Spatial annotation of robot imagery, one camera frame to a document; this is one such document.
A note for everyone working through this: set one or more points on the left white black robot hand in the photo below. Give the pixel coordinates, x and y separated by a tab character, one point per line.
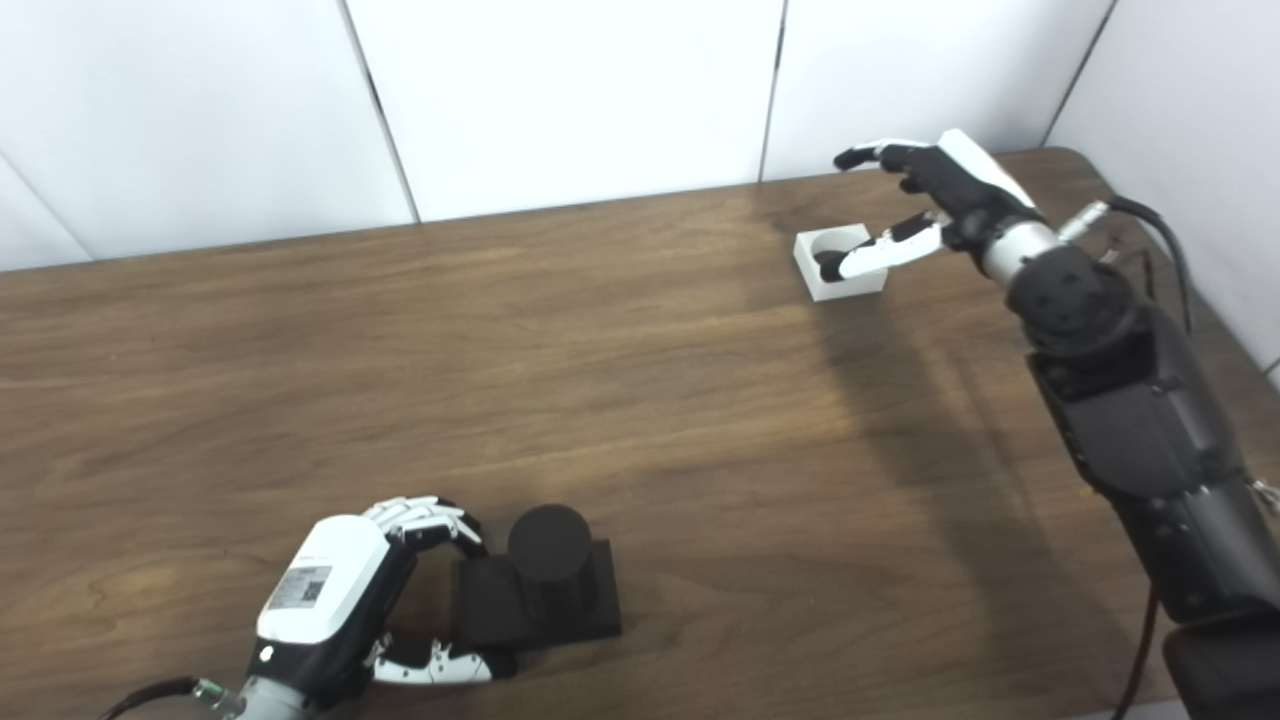
330	590

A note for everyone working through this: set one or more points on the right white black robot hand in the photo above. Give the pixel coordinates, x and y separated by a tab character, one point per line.
950	185

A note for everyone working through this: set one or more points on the white square piece with hole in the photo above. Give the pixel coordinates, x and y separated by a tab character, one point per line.
850	285

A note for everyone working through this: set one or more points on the black peg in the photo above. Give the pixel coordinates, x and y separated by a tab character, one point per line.
545	585

